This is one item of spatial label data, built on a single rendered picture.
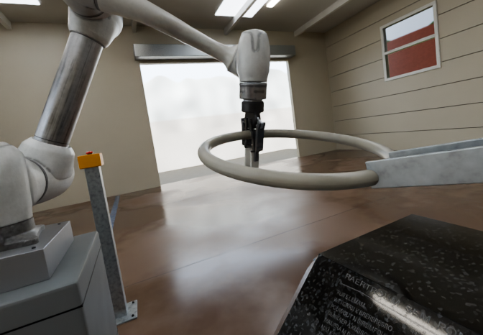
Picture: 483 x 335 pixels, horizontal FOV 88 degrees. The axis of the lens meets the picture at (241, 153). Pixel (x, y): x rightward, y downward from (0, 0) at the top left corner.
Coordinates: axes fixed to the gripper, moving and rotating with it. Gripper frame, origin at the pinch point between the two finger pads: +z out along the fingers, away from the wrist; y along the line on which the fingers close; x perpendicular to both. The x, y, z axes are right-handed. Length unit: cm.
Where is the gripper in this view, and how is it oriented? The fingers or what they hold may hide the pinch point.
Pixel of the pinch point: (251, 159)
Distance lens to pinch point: 88.2
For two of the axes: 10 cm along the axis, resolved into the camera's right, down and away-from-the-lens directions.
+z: -0.1, 9.7, 2.6
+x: 9.0, -1.1, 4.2
